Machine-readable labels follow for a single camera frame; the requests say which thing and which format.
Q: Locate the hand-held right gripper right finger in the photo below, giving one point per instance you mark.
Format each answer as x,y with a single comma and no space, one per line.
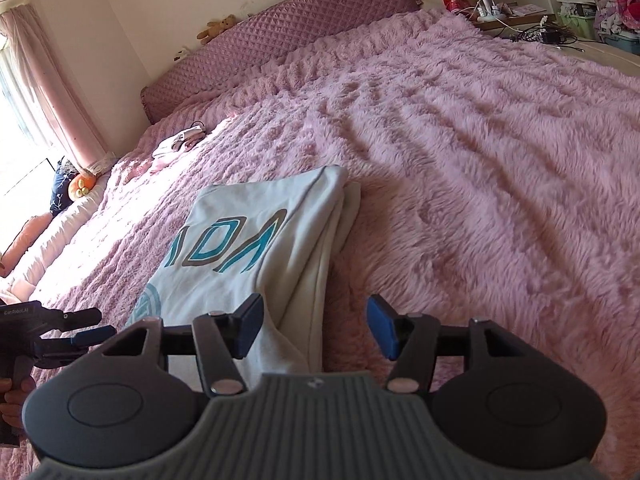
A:
381,327

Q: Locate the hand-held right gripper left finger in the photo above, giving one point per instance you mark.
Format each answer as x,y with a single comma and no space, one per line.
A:
249,329

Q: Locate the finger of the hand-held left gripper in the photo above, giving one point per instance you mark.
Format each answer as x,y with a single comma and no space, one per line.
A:
92,336
75,319

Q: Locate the white printed sweatshirt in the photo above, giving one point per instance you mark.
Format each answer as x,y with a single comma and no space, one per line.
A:
240,210

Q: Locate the pile of red pink clothes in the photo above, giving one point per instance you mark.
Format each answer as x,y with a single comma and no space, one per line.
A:
620,5

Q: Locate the person's left hand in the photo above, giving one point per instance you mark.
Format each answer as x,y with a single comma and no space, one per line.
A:
10,405

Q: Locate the white bed sheet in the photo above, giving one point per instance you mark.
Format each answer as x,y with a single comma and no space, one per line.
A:
55,240

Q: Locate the peach pillow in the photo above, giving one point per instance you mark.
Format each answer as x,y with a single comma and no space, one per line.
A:
25,235

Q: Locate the dark blue patterned pillow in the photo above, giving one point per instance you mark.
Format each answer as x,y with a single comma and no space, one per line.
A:
62,187

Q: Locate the orange plush toy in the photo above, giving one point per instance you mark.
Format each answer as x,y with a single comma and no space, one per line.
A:
82,186

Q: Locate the pink fluffy blanket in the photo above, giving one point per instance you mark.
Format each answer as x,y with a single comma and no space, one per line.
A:
450,160

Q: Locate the small pink white garment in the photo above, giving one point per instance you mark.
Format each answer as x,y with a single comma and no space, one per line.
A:
175,144

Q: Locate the pink curtain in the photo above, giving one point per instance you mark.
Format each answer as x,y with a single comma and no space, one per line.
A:
55,85

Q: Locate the small white plush toy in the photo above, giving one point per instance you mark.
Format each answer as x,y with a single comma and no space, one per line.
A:
183,52

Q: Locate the brown teddy bear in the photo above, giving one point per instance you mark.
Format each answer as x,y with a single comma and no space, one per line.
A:
216,27

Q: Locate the purple quilted headboard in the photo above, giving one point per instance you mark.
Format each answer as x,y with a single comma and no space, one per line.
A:
300,30

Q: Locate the wooden nightstand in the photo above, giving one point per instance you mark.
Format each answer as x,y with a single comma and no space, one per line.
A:
520,14

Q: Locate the green storage box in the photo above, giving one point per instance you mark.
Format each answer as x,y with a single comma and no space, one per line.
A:
580,22

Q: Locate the blue storage box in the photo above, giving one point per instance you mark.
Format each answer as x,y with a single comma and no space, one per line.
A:
622,42

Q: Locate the beige bed frame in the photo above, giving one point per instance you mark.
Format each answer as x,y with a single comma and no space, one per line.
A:
610,62

